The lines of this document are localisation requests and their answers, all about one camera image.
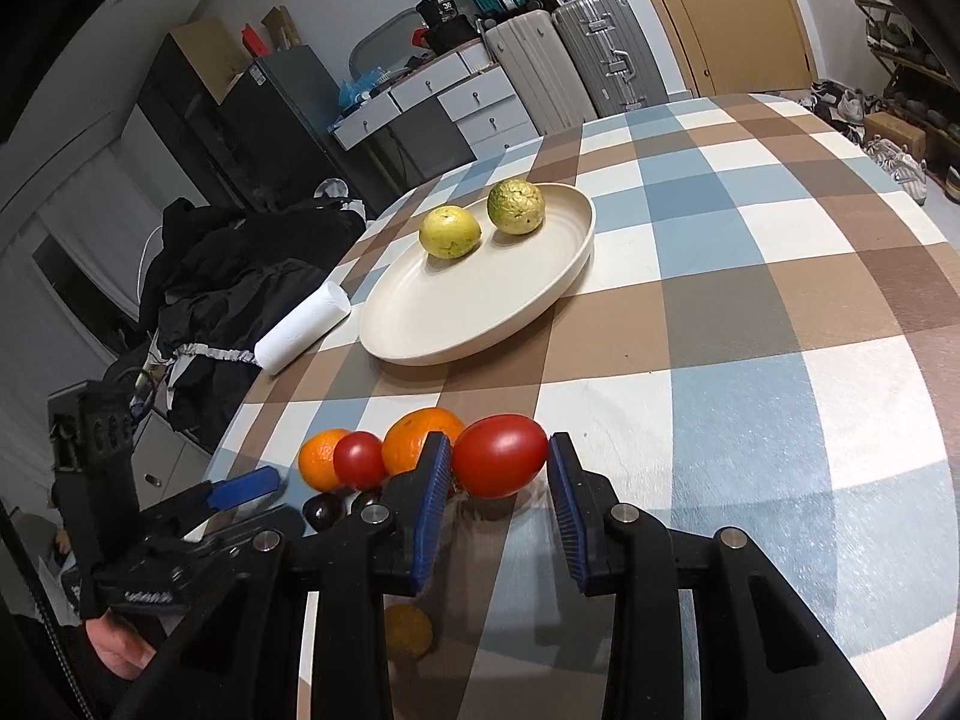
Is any cardboard box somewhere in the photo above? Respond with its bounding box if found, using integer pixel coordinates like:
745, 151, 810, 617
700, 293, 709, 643
864, 110, 928, 161

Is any white drawer desk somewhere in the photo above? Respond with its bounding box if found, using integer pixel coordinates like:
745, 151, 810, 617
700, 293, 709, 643
332, 41, 539, 184

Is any wooden door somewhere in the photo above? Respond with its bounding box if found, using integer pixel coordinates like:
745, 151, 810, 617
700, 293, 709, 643
651, 0, 815, 96

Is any pile of black clothes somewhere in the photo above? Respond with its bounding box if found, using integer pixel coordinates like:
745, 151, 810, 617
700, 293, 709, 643
139, 197, 368, 452

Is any large orange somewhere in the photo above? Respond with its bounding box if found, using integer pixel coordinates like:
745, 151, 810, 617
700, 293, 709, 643
382, 406, 466, 476

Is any white paper towel roll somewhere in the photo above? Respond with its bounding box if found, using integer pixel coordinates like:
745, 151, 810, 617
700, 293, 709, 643
254, 281, 352, 376

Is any yellow guava fruit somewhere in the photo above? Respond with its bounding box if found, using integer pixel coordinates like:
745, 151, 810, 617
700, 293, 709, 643
418, 205, 482, 260

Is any person's left hand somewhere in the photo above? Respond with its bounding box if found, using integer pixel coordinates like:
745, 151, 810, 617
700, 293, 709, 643
83, 611, 156, 681

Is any brown kiwi fruit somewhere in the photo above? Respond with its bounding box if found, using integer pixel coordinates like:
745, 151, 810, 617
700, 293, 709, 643
384, 603, 433, 661

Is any checkered tablecloth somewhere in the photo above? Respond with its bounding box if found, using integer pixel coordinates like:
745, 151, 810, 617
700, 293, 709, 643
210, 94, 958, 718

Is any beige ribbed suitcase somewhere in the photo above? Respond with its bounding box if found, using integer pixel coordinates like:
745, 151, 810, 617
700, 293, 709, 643
483, 10, 597, 135

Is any dark plum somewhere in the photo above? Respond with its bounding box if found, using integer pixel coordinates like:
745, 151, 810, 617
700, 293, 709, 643
350, 488, 382, 514
301, 493, 345, 533

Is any large red tomato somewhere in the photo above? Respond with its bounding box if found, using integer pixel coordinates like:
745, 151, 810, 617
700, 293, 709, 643
452, 415, 548, 499

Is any small red tomato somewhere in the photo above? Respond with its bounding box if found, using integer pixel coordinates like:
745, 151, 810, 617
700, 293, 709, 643
334, 431, 389, 491

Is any dark grey cabinet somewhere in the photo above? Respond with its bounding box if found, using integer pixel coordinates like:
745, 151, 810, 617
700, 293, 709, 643
137, 18, 391, 215

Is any small orange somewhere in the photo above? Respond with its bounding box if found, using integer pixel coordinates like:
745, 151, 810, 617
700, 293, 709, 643
298, 429, 348, 493

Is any silver aluminium suitcase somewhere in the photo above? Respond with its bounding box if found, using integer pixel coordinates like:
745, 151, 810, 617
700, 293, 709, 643
551, 0, 669, 117

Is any wooden shoe rack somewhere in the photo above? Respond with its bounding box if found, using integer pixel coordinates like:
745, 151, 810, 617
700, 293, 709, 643
874, 0, 958, 202

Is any green bumpy fruit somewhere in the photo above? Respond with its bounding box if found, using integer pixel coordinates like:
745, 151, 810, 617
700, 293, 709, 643
487, 179, 545, 236

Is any cream round plate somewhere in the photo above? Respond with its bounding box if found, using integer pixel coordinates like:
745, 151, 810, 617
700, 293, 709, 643
358, 182, 596, 366

